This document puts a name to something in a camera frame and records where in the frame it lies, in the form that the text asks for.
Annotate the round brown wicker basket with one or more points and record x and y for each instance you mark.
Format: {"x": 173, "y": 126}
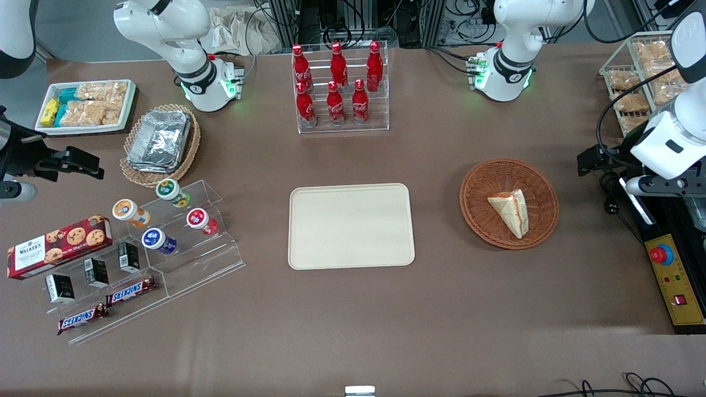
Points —
{"x": 480, "y": 209}

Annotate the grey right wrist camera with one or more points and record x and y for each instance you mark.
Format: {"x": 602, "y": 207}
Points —
{"x": 16, "y": 191}

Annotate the triangle sandwich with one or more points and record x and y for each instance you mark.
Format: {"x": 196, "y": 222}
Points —
{"x": 513, "y": 212}

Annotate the red cola bottle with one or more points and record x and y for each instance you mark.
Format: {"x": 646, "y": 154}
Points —
{"x": 338, "y": 63}
{"x": 374, "y": 66}
{"x": 301, "y": 66}
{"x": 360, "y": 105}
{"x": 335, "y": 106}
{"x": 306, "y": 107}

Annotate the teal snack pack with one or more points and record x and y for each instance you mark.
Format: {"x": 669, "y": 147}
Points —
{"x": 60, "y": 113}
{"x": 68, "y": 95}

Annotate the red Walkers cookie box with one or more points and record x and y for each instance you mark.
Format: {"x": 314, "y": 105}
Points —
{"x": 55, "y": 248}

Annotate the bagged fried snack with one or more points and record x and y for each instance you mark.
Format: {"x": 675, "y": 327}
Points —
{"x": 633, "y": 103}
{"x": 668, "y": 88}
{"x": 655, "y": 54}
{"x": 624, "y": 80}
{"x": 634, "y": 122}

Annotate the Snickers chocolate bar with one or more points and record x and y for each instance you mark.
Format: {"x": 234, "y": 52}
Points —
{"x": 83, "y": 318}
{"x": 131, "y": 291}

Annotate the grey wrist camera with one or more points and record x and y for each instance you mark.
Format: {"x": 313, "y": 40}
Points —
{"x": 662, "y": 186}
{"x": 16, "y": 191}

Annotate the clear rice cracker bag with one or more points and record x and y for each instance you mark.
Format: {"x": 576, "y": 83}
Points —
{"x": 102, "y": 91}
{"x": 113, "y": 112}
{"x": 83, "y": 114}

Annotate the oval tan wicker basket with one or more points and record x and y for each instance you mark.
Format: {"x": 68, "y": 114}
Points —
{"x": 187, "y": 160}

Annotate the green lid yogurt cup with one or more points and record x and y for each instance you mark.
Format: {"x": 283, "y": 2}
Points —
{"x": 170, "y": 191}

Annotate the white rectangular snack tray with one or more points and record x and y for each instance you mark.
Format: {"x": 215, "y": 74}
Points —
{"x": 129, "y": 105}

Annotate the yellow emergency stop box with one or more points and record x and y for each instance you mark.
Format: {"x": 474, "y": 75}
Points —
{"x": 675, "y": 281}

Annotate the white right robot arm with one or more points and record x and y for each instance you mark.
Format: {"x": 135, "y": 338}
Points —
{"x": 165, "y": 27}

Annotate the small black white box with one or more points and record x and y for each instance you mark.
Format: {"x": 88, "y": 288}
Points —
{"x": 129, "y": 257}
{"x": 96, "y": 272}
{"x": 59, "y": 289}

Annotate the crumpled beige paper bag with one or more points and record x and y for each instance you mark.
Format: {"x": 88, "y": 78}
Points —
{"x": 231, "y": 30}

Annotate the blue lid yogurt cup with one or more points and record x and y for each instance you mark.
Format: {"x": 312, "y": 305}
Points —
{"x": 156, "y": 240}

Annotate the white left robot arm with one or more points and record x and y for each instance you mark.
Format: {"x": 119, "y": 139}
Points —
{"x": 513, "y": 60}

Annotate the stack of foil containers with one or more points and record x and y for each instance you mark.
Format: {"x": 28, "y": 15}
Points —
{"x": 160, "y": 140}

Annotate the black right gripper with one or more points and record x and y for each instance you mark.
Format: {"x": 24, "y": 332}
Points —
{"x": 16, "y": 155}

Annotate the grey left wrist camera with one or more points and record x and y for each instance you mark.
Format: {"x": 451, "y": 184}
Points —
{"x": 662, "y": 186}

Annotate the small white metal block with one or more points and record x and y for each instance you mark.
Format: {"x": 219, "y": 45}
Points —
{"x": 359, "y": 391}

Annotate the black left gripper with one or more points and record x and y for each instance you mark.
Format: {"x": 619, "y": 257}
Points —
{"x": 616, "y": 156}

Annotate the red lid yogurt cup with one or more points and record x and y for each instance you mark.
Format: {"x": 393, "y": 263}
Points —
{"x": 198, "y": 219}

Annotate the clear acrylic bottle rack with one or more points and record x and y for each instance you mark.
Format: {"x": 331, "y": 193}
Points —
{"x": 380, "y": 113}

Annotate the clear acrylic stepped display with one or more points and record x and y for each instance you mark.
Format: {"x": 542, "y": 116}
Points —
{"x": 204, "y": 259}

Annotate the yellow snack pack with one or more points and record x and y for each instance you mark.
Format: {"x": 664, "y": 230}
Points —
{"x": 49, "y": 112}

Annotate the beige plastic tray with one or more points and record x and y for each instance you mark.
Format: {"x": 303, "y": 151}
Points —
{"x": 351, "y": 226}

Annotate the orange lid yogurt cup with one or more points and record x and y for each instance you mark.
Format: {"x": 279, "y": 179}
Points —
{"x": 128, "y": 212}

